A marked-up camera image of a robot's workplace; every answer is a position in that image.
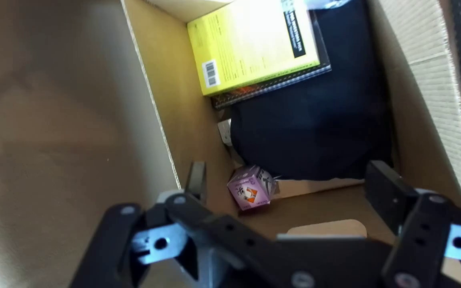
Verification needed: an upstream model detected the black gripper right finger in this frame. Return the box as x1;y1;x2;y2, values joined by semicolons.
362;159;461;288

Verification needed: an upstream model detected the small pink cube box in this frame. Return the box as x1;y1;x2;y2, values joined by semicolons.
226;164;280;213

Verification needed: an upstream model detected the black cloth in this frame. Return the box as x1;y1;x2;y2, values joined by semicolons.
229;0;396;183

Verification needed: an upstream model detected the cardboard box with handle slot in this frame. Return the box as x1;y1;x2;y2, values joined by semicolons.
117;0;461;288

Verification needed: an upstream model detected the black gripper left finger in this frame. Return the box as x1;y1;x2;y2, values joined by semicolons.
69;159;317;288

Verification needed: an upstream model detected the yellow book with barcode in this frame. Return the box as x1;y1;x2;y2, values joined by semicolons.
186;0;322;98

